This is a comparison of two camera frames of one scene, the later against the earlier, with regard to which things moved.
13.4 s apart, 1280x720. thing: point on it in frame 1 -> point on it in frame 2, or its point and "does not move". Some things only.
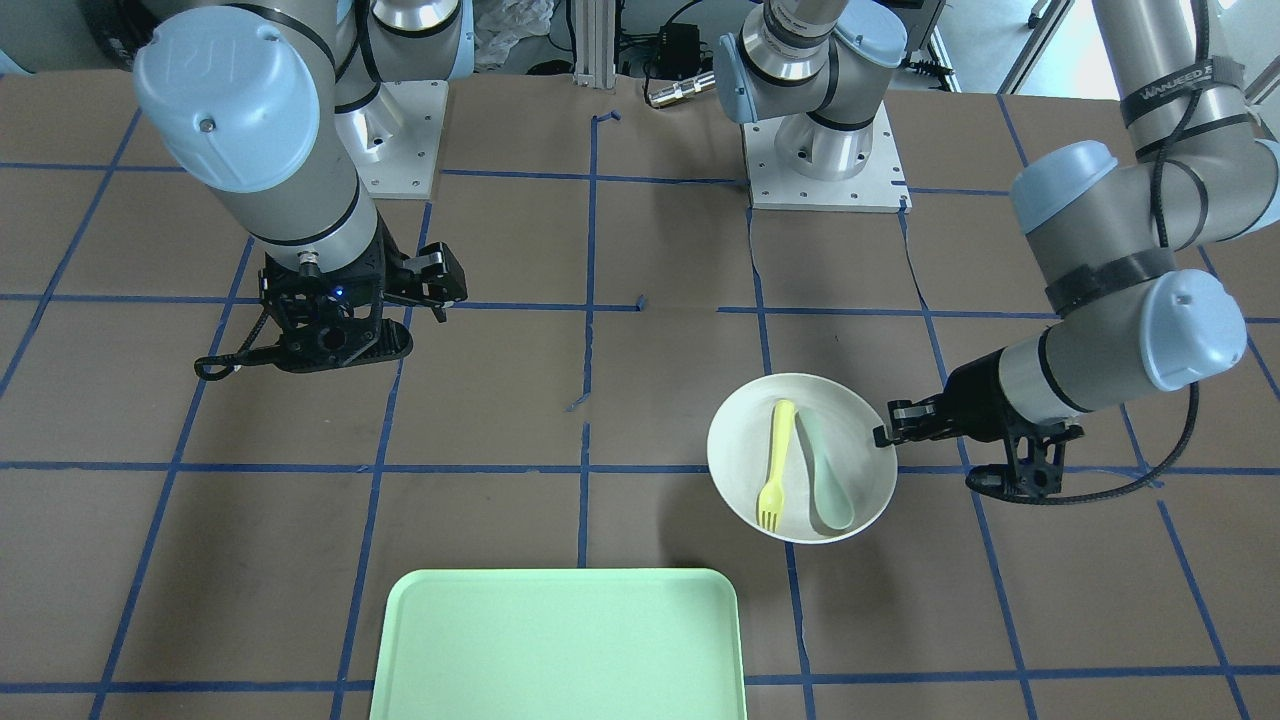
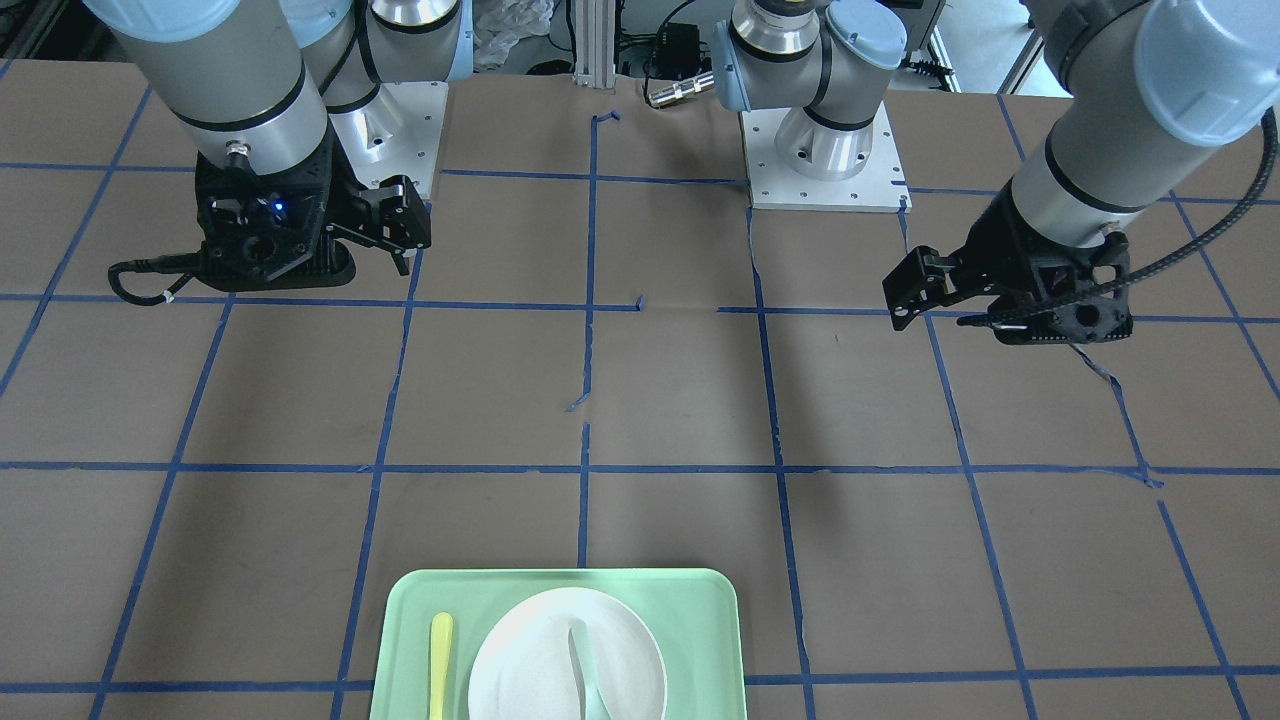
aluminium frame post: x=594 y=29 does not move
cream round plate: x=794 y=456 -> x=524 y=669
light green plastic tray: x=559 y=644 does not move
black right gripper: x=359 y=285 -> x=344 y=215
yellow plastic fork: x=771 y=501 -> x=442 y=630
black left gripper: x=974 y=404 -> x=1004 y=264
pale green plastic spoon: x=834 y=504 -> x=590 y=701
